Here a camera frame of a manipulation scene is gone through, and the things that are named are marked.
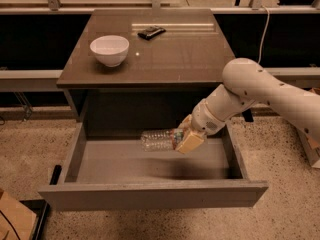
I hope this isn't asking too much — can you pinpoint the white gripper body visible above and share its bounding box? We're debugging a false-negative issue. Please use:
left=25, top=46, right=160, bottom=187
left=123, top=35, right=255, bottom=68
left=191, top=101, right=225, bottom=136

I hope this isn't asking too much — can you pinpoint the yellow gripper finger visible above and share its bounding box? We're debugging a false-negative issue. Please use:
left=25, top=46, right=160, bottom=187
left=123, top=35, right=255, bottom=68
left=178, top=114, right=192, bottom=129
left=175, top=130, right=205, bottom=154

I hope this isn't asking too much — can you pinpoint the clear plastic water bottle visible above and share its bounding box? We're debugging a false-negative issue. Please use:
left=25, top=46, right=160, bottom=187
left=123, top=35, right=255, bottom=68
left=141, top=128, right=184, bottom=152

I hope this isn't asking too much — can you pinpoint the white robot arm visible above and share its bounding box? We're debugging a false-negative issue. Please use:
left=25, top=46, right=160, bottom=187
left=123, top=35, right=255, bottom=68
left=175, top=58, right=320, bottom=154

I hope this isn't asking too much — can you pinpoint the grey drawer cabinet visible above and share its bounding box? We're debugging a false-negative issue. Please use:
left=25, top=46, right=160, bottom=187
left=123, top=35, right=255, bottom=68
left=57, top=9, right=234, bottom=139

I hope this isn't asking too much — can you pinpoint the open grey top drawer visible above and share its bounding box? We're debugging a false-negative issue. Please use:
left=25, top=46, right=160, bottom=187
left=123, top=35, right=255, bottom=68
left=39, top=123, right=268, bottom=211

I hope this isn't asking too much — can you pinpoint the small black flat device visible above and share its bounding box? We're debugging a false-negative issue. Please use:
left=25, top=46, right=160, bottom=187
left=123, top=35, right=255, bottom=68
left=138, top=26, right=165, bottom=40

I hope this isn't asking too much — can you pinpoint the white ceramic bowl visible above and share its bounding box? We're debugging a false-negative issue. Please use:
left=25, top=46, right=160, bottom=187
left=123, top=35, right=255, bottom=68
left=89, top=35, right=129, bottom=67

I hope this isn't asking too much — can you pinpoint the black tray bottom left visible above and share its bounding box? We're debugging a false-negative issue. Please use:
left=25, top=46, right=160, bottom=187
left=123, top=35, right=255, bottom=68
left=21, top=199, right=50, bottom=240

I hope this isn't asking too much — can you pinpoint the cardboard box bottom left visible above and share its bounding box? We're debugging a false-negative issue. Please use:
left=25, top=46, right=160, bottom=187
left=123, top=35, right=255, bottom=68
left=0, top=189, right=36, bottom=240

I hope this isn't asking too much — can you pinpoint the white hanging cable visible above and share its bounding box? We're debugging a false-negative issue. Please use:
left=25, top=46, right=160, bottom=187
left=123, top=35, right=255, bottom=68
left=257, top=5, right=270, bottom=65

